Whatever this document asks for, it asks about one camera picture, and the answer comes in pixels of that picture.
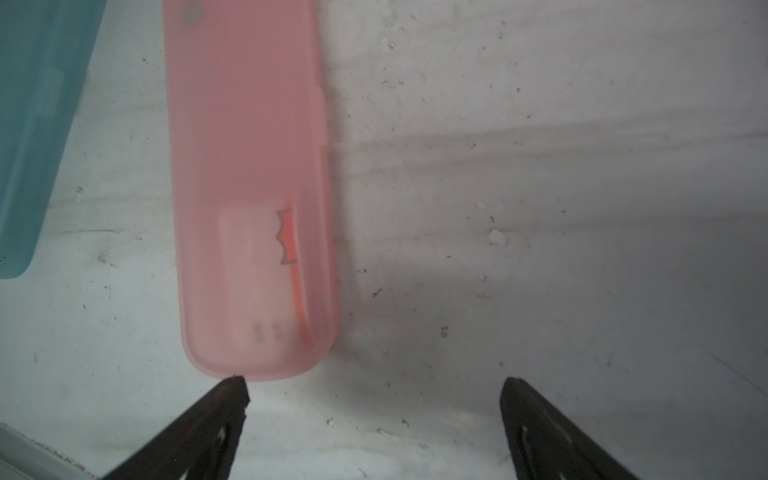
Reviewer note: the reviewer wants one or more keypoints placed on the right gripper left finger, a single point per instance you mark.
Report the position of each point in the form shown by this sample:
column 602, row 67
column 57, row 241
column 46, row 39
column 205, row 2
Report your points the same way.
column 200, row 444

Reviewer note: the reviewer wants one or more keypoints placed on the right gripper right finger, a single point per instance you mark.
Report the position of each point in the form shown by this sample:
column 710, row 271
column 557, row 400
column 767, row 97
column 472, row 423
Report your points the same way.
column 545, row 444

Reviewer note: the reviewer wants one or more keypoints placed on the pink pencil case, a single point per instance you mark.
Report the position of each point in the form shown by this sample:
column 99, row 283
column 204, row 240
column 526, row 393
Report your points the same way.
column 251, row 194

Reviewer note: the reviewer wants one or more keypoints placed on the aluminium mounting rail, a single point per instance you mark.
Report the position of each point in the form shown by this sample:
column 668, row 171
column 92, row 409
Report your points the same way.
column 23, row 458

